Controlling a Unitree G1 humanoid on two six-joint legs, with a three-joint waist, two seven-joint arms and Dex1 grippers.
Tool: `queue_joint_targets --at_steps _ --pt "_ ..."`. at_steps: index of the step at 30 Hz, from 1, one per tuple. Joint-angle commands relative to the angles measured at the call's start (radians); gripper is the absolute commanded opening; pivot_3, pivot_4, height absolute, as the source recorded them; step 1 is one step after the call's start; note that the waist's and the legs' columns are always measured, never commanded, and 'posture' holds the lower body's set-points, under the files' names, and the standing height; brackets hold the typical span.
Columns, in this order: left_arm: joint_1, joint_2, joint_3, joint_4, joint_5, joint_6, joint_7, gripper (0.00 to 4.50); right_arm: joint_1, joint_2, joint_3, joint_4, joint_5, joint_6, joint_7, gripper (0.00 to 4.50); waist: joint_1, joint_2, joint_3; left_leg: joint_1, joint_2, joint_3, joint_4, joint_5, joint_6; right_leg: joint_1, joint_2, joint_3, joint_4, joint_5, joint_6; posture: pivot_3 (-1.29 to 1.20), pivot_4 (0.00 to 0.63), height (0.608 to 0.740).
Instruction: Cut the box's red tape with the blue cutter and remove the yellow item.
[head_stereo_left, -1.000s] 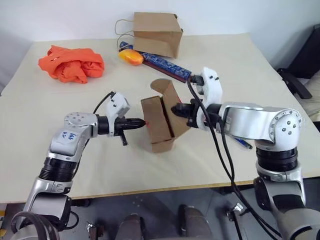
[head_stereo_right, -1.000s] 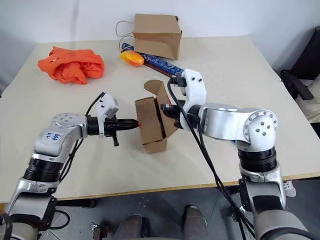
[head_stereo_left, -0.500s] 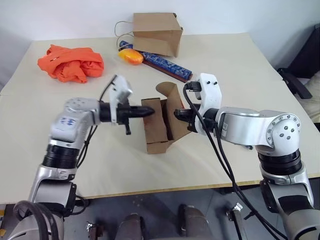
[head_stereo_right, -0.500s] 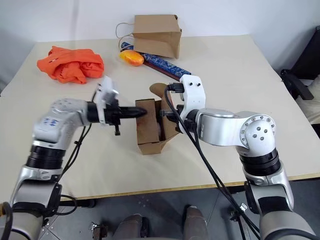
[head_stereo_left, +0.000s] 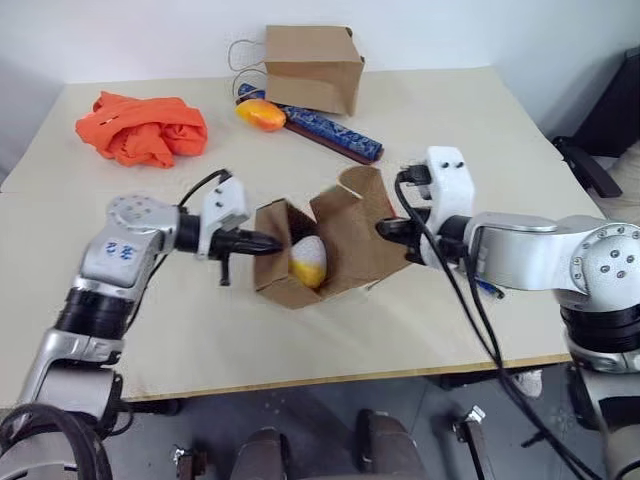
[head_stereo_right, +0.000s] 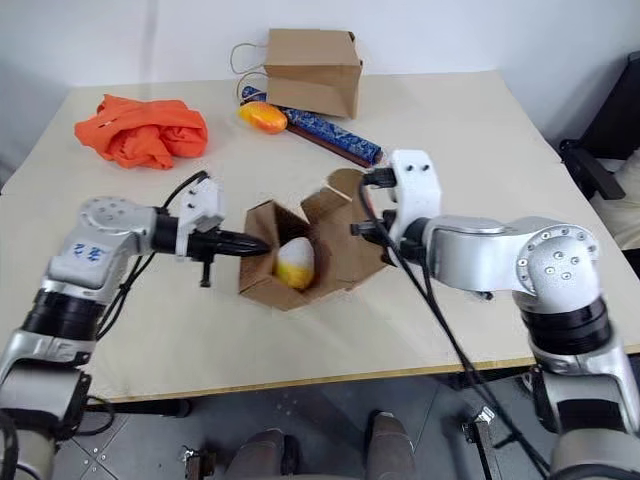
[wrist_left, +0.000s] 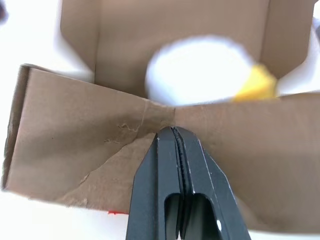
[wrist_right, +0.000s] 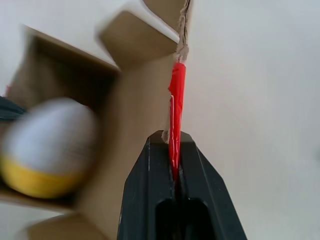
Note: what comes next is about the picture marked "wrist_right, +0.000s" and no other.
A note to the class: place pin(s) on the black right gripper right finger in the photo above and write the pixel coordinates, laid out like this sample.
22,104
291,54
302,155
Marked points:
207,200

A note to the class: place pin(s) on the red tape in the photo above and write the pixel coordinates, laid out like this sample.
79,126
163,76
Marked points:
177,112

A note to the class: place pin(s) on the yellow and white egg capsule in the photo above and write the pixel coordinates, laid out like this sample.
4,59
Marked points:
45,150

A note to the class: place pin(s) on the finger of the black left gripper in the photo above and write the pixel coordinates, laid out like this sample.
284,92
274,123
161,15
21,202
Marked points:
10,110

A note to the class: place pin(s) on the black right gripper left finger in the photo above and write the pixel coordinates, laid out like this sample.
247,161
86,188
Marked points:
147,190

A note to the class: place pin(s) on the small brown cardboard box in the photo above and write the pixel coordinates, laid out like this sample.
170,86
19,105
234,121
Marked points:
140,100

